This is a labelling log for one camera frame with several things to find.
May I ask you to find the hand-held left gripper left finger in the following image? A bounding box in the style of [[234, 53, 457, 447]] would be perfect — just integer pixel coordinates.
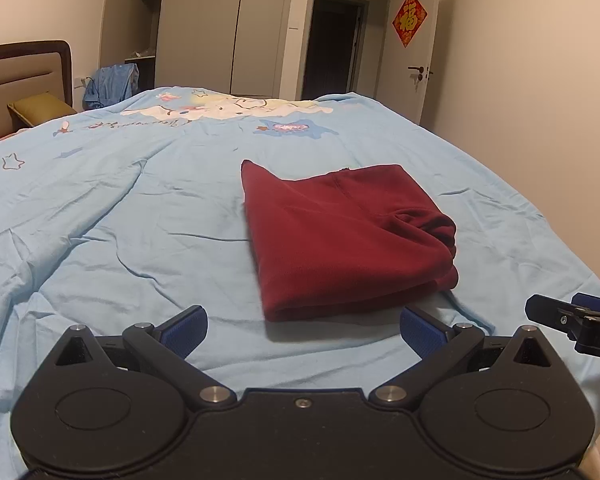
[[44, 304, 239, 411]]

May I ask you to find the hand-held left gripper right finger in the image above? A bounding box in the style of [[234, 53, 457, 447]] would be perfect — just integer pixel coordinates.
[[368, 304, 564, 410]]

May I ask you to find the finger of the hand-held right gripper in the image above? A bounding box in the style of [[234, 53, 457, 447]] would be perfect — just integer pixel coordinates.
[[571, 292, 600, 314], [524, 293, 600, 335]]

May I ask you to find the dark red sweater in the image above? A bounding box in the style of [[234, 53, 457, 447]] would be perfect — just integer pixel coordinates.
[[240, 159, 460, 322]]

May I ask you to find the blue clothes heap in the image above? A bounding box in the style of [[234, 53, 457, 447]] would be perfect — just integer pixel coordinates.
[[83, 63, 140, 111]]

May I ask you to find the light blue printed bedsheet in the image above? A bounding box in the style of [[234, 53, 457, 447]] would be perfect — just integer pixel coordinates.
[[0, 86, 600, 480]]

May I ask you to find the white room door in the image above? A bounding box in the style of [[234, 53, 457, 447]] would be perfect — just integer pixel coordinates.
[[374, 0, 442, 127]]

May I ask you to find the olive green pillow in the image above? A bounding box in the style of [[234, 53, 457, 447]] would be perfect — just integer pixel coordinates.
[[7, 92, 79, 129]]

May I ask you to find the brown padded headboard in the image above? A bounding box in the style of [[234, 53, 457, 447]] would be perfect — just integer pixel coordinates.
[[0, 40, 75, 139]]

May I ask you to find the grey wardrobe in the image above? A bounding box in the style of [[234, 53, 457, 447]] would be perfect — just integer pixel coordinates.
[[127, 0, 299, 100]]

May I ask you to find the red diamond door decoration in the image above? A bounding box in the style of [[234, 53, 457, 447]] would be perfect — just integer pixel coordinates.
[[392, 0, 428, 49]]

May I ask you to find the open wardrobe door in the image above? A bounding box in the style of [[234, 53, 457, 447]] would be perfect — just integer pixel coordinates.
[[99, 0, 134, 69]]

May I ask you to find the grey door frame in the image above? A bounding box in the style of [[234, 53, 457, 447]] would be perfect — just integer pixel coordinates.
[[299, 0, 394, 101]]

